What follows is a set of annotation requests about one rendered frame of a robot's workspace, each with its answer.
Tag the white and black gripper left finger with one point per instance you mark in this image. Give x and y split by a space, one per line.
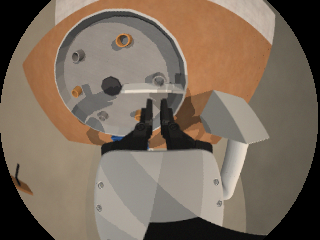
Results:
137 138

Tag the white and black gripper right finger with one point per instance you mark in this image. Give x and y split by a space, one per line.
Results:
175 138

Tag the bronze bushing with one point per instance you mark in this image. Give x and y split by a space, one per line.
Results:
78 91
137 115
118 40

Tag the grey metal bushing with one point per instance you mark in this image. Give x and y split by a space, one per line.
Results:
80 56
161 83
101 115

